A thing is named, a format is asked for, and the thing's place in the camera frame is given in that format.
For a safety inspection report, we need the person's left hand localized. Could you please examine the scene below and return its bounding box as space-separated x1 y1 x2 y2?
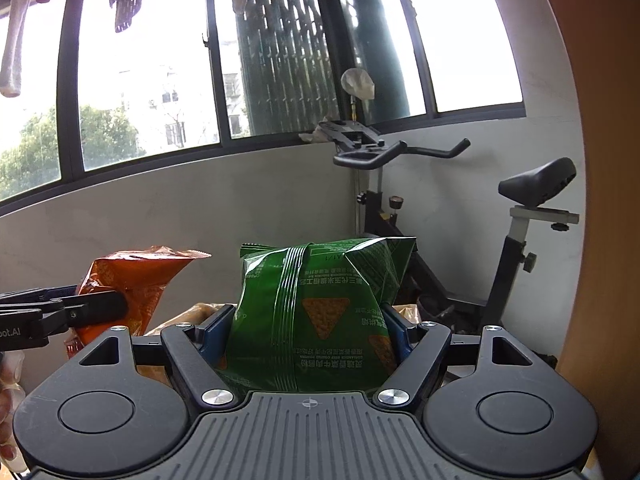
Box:
0 352 27 466

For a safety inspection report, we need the green lattice screen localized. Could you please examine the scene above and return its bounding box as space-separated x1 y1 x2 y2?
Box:
234 0 342 137

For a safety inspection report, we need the orange-red chip bag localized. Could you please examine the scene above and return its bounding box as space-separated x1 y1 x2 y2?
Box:
64 245 212 362

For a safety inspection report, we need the green tortilla chip bag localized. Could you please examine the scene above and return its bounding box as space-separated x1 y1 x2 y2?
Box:
215 236 419 395

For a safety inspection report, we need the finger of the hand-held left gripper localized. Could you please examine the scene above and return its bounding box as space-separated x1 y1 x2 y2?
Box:
42 291 130 336
0 287 80 307

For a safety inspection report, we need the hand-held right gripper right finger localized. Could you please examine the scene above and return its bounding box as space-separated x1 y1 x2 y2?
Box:
376 305 538 407

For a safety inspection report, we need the hanging grey sock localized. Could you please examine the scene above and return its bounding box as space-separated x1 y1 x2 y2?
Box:
0 0 40 99

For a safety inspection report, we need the plastic-wrapped cardboard box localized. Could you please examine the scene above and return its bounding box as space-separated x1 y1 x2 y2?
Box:
137 301 423 391

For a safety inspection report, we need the wooden panel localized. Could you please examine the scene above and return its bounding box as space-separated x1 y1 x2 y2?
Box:
525 0 640 480

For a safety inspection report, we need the window with dark frame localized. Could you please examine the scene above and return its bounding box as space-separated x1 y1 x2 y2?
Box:
0 0 527 207

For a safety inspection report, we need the black exercise bike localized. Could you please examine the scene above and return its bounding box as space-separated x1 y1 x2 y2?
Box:
318 120 581 368

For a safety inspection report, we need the plastic bag on pole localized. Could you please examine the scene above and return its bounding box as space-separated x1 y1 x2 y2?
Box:
340 67 377 122

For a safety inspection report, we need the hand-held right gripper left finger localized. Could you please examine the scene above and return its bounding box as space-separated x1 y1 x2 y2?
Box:
77 305 241 408

